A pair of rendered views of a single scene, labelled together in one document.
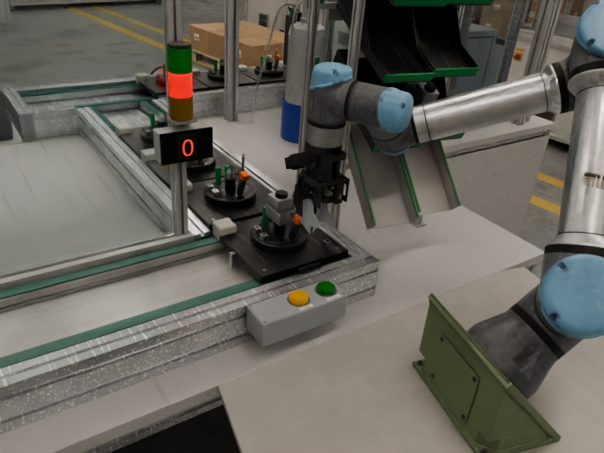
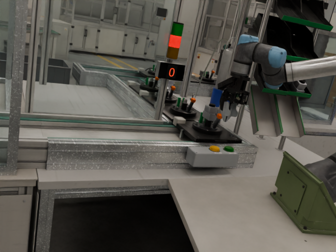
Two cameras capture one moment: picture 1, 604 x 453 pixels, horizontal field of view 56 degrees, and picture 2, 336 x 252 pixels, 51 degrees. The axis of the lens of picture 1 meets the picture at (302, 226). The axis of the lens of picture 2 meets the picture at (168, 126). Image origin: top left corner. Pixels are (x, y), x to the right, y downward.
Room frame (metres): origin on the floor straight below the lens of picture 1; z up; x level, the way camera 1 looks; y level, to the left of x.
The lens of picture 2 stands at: (-0.40, -0.01, 1.43)
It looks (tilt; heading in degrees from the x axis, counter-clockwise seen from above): 17 degrees down; 9
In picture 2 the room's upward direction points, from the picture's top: 11 degrees clockwise
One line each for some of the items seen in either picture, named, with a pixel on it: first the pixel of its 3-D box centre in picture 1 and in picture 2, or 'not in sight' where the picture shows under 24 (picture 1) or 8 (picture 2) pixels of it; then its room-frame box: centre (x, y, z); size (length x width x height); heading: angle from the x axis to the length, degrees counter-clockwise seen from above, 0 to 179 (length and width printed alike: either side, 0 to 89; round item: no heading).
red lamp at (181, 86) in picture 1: (180, 83); (175, 41); (1.16, 0.28, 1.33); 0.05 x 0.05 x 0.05
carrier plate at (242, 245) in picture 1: (279, 242); (206, 131); (1.17, 0.05, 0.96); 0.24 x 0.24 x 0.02; 36
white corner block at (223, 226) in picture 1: (224, 229); (179, 121); (1.20, 0.19, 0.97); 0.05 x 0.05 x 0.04; 36
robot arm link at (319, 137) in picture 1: (326, 133); (241, 68); (1.06, -0.03, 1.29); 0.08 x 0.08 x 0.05
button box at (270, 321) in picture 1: (297, 310); (212, 156); (0.95, -0.01, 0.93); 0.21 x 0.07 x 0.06; 126
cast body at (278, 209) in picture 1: (279, 203); (209, 110); (1.18, 0.06, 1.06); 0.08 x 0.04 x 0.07; 36
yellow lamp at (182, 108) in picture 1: (181, 106); (172, 52); (1.16, 0.28, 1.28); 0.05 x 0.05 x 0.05
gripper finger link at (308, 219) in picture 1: (311, 219); (226, 112); (1.04, -0.02, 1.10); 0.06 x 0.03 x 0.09; 36
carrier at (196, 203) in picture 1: (229, 182); (184, 105); (1.38, 0.20, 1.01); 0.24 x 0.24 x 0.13; 36
